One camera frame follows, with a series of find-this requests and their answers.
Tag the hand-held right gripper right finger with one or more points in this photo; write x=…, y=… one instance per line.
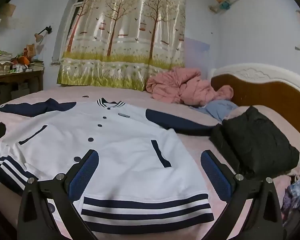
x=215, y=175

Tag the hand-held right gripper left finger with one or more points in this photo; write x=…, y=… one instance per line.
x=84, y=173

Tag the white and navy varsity jacket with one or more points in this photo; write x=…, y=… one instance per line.
x=120, y=135

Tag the bed with pink sheet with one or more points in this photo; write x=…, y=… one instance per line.
x=190, y=155

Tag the black folded garment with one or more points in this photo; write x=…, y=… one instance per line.
x=257, y=140

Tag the wooden desk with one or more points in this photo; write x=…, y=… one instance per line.
x=15, y=76

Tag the light blue cloth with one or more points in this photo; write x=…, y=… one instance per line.
x=220, y=108

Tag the stack of papers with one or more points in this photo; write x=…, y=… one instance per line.
x=0, y=63

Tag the orange plush toy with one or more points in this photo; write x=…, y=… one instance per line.
x=22, y=58

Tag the stack of books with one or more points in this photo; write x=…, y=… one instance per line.
x=37, y=65

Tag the colourful patterned cloth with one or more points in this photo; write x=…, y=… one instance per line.
x=297, y=192

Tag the white and brown bed headboard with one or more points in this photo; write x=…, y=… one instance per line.
x=265, y=92

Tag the tree print curtain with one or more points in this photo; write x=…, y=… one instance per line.
x=130, y=30

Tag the cardboard piece on wall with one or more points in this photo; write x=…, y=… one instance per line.
x=7, y=15

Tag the white window frame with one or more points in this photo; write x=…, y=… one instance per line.
x=75, y=5

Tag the stuffed doll on wall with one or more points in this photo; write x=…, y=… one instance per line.
x=221, y=7

